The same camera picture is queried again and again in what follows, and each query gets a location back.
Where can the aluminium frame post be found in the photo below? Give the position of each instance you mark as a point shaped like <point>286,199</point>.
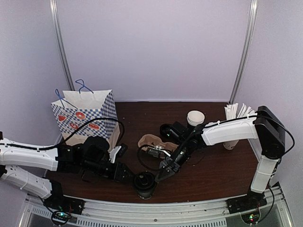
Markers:
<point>62,52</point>
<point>245,51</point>

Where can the aluminium front rail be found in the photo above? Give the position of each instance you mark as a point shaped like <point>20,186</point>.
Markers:
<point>212,213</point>

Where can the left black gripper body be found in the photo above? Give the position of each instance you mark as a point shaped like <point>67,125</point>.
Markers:
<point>115,175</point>

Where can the white cup holding straws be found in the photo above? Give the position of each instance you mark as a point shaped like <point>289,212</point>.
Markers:
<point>229,145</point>

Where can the blue checkered paper bag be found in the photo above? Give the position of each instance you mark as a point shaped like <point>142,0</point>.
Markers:
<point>83,113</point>

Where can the stack of paper coffee cups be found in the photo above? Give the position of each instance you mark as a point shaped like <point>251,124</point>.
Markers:
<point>195,118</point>

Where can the black plastic cup lid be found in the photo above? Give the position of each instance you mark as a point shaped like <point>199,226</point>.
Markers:
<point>144,181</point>

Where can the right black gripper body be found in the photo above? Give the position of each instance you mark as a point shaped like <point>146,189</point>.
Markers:
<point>168,160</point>

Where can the stack of black lids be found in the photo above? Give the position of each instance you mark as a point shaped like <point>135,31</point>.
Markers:
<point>167,131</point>

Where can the right aluminium frame post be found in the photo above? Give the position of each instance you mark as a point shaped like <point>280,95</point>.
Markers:
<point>245,51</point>

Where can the single black paper coffee cup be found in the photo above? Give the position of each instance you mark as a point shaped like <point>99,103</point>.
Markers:
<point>146,193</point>

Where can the brown cardboard cup carrier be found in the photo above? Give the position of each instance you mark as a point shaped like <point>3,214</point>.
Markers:
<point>156,141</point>

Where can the bundle of wrapped white straws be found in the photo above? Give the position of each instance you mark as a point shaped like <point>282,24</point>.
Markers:
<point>232,111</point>

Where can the left aluminium frame post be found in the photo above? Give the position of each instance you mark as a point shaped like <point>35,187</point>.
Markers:
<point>62,52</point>

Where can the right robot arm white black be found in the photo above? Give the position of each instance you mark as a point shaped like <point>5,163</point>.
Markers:
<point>262,125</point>

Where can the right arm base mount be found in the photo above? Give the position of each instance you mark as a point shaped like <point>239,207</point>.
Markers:
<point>244,203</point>

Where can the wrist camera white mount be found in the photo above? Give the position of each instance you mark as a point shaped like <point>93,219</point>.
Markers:
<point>117,152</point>
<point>158,152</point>

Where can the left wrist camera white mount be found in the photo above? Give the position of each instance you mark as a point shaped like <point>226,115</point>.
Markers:
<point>117,152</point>

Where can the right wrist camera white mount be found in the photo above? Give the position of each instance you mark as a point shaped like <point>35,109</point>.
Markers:
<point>158,152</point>

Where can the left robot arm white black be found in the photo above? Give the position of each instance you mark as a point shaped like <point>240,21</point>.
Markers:
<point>94,155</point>

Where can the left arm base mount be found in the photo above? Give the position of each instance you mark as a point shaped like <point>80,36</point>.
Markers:
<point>66,204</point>

